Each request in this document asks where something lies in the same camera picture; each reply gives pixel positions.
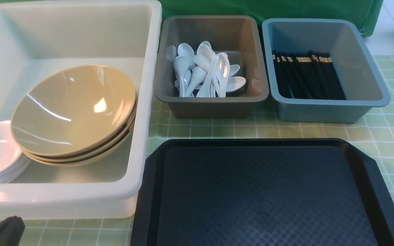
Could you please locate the tan noodle bowl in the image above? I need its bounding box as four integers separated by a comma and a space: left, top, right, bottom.
11, 65, 137, 157

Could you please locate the white soup spoon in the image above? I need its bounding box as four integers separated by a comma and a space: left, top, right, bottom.
196, 54, 219, 97

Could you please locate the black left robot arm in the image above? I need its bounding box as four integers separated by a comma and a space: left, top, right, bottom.
0, 216, 25, 246

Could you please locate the lower stacked tan bowl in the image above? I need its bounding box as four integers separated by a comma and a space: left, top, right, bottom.
26, 120, 136, 167

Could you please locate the stacked tan bowl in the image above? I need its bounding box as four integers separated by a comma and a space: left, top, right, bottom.
21, 108, 136, 165
26, 120, 136, 167

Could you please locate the top stacked tan bowl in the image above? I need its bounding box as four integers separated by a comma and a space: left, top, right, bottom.
21, 108, 136, 165

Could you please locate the pile of white spoons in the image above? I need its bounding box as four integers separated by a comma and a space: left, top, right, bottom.
165, 41, 247, 98

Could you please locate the black plastic serving tray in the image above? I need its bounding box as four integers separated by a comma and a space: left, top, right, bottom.
130, 138, 394, 246

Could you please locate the grey plastic bin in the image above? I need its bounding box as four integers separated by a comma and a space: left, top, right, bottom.
154, 15, 270, 119

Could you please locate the bundle of black chopsticks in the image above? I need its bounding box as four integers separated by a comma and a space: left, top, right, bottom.
272, 50, 347, 100

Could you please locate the blue plastic bin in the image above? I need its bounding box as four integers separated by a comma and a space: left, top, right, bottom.
262, 18, 391, 123

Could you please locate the green checked tablecloth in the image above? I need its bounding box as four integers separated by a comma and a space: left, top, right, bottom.
0, 55, 394, 246

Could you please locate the large white plastic tub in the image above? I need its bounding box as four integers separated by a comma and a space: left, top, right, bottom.
0, 0, 162, 220

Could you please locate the green fabric backdrop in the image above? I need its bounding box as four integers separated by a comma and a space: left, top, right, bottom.
0, 0, 384, 38

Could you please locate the stack of white plates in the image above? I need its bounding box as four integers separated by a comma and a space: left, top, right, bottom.
0, 159, 31, 183

